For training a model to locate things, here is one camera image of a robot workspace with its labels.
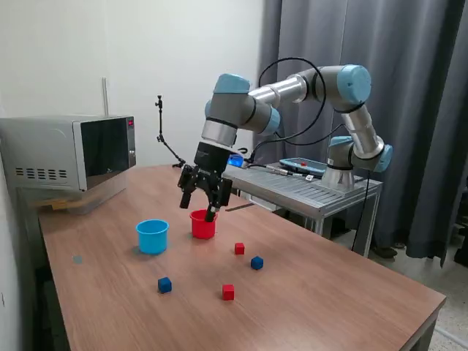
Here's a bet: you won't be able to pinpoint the blue plastic cup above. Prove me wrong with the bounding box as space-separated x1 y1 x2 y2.
135 219 170 256

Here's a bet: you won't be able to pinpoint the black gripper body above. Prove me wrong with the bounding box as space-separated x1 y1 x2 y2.
192 140 231 182

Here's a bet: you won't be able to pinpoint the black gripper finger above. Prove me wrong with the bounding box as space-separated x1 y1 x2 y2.
203 176 233 223
178 164 198 210

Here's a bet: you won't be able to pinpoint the wooden boards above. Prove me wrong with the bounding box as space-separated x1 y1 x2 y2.
34 197 80 212

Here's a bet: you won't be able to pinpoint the grey curtain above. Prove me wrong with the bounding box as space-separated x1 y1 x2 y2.
254 0 468 268

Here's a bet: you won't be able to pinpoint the silver microwave oven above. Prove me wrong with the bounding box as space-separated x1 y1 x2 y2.
0 115 137 193

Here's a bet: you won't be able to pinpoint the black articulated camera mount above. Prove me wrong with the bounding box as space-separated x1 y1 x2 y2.
154 94 187 170

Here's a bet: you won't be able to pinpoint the black stand cable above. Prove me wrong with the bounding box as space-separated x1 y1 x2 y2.
350 168 371 253

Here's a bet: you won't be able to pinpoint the blue teach pendant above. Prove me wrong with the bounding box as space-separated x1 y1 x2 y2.
279 156 326 175

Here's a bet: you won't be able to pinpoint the silver plug with cable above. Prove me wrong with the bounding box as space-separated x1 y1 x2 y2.
245 162 306 178

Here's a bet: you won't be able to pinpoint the red plastic cup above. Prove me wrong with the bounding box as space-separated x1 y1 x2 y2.
189 208 219 241

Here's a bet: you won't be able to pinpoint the white floor cable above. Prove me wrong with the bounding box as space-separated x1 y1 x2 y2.
437 327 468 347

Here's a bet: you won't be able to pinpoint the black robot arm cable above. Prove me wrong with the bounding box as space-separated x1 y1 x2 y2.
248 56 347 165

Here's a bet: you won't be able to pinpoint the grey table frame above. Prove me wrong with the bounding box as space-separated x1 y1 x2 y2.
401 298 448 351

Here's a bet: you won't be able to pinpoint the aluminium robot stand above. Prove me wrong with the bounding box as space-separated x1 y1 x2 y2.
222 160 384 257

